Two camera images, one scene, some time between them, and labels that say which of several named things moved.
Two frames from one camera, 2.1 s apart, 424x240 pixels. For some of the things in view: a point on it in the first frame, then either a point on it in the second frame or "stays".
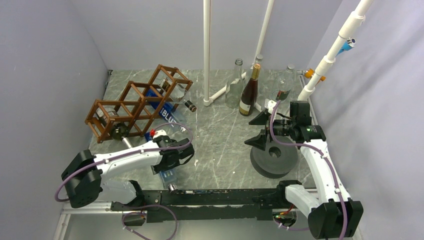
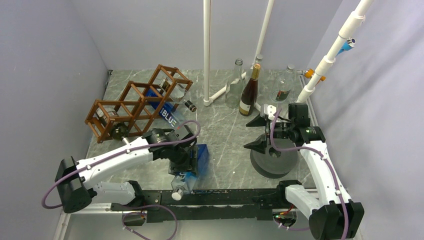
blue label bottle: [168, 177] -> [183, 183]
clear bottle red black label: [259, 60] stays
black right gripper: [259, 141] stays
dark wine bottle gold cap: [248, 101] stays
